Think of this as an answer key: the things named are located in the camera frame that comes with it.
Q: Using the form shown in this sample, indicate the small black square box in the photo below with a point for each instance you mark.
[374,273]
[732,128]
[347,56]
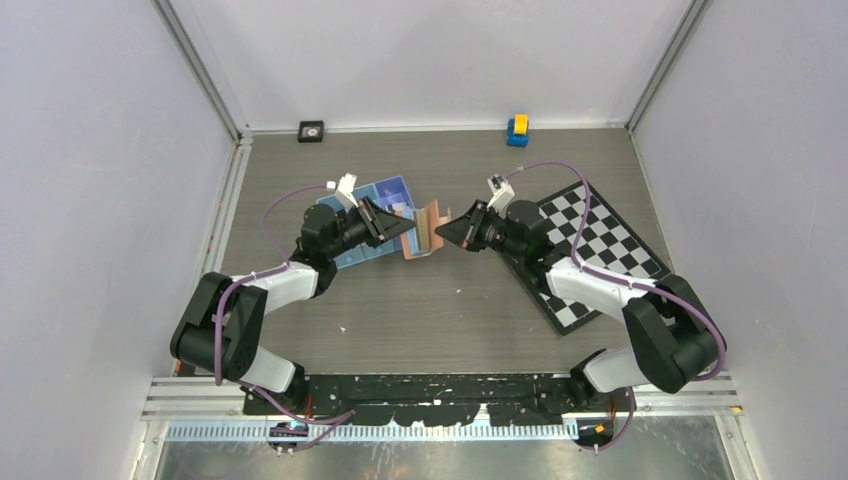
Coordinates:
[310,131]

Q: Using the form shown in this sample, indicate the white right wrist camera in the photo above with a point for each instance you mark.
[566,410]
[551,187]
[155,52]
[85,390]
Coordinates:
[502,193]

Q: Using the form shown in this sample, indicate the blue purple drawer organizer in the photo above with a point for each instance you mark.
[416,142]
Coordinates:
[350,229]

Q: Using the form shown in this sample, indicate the blue yellow toy block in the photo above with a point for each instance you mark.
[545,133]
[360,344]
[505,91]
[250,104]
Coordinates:
[517,134]

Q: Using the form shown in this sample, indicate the orange leather card holder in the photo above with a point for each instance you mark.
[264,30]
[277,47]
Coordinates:
[422,241]

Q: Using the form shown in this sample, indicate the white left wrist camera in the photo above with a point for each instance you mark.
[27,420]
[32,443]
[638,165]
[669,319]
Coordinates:
[342,190]

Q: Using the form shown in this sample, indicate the black white chessboard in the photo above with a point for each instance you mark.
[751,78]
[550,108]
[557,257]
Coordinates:
[607,242]

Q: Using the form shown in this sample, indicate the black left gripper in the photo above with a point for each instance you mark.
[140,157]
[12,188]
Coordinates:
[381,224]

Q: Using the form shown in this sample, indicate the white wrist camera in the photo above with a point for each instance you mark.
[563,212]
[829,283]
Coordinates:
[502,193]
[342,190]

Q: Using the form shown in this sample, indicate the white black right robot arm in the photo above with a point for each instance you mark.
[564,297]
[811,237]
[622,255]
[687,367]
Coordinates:
[672,339]

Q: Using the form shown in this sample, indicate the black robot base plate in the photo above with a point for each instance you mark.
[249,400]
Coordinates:
[438,400]

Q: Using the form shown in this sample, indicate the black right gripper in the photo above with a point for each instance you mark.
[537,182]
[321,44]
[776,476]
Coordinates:
[465,230]

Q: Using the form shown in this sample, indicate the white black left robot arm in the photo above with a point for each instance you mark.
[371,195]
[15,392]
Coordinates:
[220,328]

